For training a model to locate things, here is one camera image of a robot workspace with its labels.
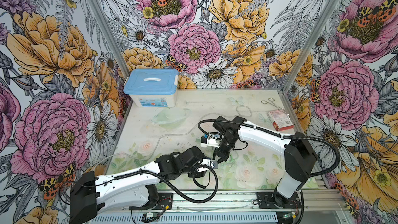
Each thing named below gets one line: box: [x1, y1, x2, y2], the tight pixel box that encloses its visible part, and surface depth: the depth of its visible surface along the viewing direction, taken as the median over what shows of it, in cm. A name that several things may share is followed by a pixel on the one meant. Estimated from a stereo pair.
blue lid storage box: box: [123, 68, 179, 108], surface depth 107 cm
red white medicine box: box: [266, 109, 294, 132], surface depth 101 cm
